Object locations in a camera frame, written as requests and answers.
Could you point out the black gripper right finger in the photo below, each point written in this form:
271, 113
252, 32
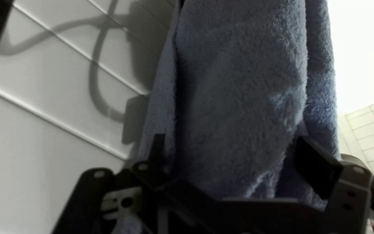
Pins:
344, 187

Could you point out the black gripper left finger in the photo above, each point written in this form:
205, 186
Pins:
128, 201

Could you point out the blue towel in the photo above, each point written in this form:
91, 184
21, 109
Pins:
237, 82

